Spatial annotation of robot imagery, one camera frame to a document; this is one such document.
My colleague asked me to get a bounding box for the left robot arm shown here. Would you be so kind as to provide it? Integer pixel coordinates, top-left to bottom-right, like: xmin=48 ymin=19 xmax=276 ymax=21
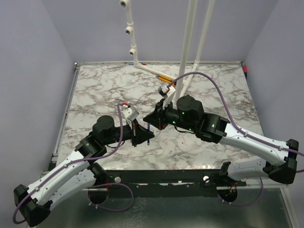
xmin=14 ymin=115 xmax=154 ymax=227

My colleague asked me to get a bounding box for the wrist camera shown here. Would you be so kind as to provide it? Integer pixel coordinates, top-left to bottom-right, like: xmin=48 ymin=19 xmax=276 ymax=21
xmin=123 ymin=106 xmax=139 ymax=122
xmin=158 ymin=84 xmax=176 ymax=109

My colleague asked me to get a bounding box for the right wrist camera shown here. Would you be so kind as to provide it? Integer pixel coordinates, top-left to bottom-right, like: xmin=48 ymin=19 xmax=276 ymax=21
xmin=158 ymin=84 xmax=176 ymax=109

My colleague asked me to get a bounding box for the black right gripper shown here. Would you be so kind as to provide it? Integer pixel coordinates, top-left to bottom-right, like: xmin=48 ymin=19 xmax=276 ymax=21
xmin=143 ymin=98 xmax=196 ymax=133

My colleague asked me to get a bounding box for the red black clamp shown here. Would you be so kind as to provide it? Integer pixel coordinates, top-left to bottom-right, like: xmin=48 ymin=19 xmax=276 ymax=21
xmin=242 ymin=65 xmax=247 ymax=78

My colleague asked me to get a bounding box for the yellow utility knife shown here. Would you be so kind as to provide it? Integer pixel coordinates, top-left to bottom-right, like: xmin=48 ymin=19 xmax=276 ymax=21
xmin=156 ymin=75 xmax=173 ymax=83

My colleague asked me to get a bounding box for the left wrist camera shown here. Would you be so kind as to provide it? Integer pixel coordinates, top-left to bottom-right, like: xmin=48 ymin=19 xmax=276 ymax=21
xmin=123 ymin=106 xmax=139 ymax=122

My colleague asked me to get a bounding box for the blue gel pen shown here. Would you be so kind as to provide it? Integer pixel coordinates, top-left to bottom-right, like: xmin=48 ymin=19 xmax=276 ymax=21
xmin=147 ymin=123 xmax=150 ymax=146

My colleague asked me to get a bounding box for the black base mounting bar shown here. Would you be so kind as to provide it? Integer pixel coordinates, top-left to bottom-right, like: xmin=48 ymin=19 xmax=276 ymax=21
xmin=87 ymin=170 xmax=247 ymax=199

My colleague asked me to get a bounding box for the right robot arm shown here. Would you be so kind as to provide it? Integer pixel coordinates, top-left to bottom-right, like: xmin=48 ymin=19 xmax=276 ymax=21
xmin=143 ymin=95 xmax=298 ymax=186

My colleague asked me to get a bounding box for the white PVC pipe frame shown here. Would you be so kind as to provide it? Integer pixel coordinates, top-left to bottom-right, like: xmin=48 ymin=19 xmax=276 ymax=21
xmin=119 ymin=0 xmax=216 ymax=95

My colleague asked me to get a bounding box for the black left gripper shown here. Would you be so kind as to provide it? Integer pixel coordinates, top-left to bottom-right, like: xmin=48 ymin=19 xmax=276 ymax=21
xmin=103 ymin=117 xmax=154 ymax=146

